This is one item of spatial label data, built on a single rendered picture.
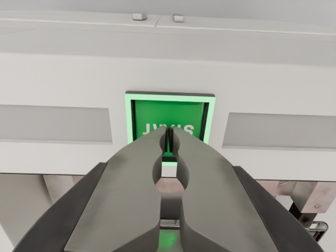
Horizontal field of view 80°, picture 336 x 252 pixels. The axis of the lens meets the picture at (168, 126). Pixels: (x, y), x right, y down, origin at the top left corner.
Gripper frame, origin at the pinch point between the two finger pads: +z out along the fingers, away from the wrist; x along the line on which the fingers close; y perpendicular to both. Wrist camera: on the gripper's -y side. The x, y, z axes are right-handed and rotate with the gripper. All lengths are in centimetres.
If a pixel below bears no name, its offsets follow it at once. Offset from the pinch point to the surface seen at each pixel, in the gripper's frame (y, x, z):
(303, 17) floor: -6, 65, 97
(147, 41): -4.0, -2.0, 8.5
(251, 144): 2.1, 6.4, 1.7
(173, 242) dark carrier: 24.7, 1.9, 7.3
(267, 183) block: 10.9, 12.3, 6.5
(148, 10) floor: -6, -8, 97
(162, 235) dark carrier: 23.1, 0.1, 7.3
